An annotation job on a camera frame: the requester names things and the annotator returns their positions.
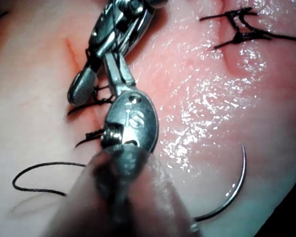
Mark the left arm needle driver jaw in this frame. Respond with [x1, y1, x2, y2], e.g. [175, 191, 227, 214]
[118, 57, 137, 91]
[104, 54, 126, 97]

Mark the curved steel needle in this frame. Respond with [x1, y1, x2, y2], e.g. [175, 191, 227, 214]
[194, 142, 248, 222]

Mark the left arm needle driver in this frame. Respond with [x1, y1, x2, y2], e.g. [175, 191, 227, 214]
[100, 90, 159, 152]

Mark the right arm needle driver jaw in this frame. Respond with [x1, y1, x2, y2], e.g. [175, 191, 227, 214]
[68, 48, 102, 107]

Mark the tissue pad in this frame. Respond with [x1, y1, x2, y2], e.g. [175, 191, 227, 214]
[0, 0, 296, 237]

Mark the black stitching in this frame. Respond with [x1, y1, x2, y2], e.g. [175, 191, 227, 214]
[199, 6, 296, 49]
[67, 83, 115, 149]

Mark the right arm needle driver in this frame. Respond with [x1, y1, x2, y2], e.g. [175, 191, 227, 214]
[88, 0, 169, 59]

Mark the black thread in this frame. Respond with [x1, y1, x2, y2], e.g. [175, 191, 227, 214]
[12, 4, 129, 198]

